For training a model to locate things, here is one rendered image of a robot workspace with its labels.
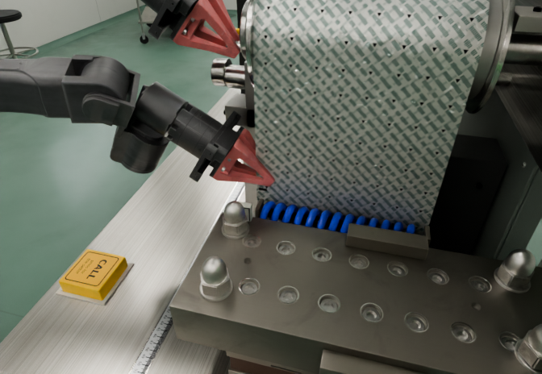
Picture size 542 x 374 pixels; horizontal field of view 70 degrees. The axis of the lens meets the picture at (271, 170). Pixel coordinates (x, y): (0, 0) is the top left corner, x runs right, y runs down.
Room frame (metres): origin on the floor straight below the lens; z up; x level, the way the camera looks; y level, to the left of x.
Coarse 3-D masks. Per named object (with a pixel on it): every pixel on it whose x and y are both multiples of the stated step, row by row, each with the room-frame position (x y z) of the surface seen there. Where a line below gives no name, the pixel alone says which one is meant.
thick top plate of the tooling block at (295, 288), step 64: (256, 256) 0.33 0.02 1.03; (320, 256) 0.34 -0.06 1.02; (384, 256) 0.33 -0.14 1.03; (448, 256) 0.33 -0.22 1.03; (192, 320) 0.25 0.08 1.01; (256, 320) 0.24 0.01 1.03; (320, 320) 0.24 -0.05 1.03; (384, 320) 0.24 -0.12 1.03; (448, 320) 0.24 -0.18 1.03; (512, 320) 0.24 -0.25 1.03
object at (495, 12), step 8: (496, 0) 0.42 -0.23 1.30; (496, 8) 0.41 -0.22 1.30; (496, 16) 0.40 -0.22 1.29; (488, 24) 0.40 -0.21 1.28; (496, 24) 0.39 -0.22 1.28; (488, 32) 0.39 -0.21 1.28; (496, 32) 0.39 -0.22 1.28; (488, 40) 0.39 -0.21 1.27; (496, 40) 0.39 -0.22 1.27; (488, 48) 0.39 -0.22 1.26; (496, 48) 0.38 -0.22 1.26; (488, 56) 0.38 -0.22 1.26; (480, 64) 0.39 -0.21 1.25; (488, 64) 0.38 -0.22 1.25; (480, 72) 0.39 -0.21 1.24; (488, 72) 0.38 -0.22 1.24; (480, 80) 0.39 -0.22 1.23; (472, 88) 0.39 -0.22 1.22; (480, 88) 0.39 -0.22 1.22; (472, 96) 0.40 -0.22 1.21
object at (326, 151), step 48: (288, 96) 0.43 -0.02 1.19; (336, 96) 0.42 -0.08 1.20; (288, 144) 0.43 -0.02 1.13; (336, 144) 0.41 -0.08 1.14; (384, 144) 0.40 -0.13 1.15; (432, 144) 0.39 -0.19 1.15; (288, 192) 0.43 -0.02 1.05; (336, 192) 0.41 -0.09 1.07; (384, 192) 0.40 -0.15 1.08; (432, 192) 0.38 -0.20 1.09
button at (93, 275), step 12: (84, 252) 0.44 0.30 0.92; (96, 252) 0.44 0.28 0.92; (84, 264) 0.41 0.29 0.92; (96, 264) 0.41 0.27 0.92; (108, 264) 0.41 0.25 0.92; (120, 264) 0.42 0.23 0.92; (72, 276) 0.39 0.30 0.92; (84, 276) 0.39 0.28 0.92; (96, 276) 0.39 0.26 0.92; (108, 276) 0.39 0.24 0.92; (72, 288) 0.37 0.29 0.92; (84, 288) 0.37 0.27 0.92; (96, 288) 0.37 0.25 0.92; (108, 288) 0.38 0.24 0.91
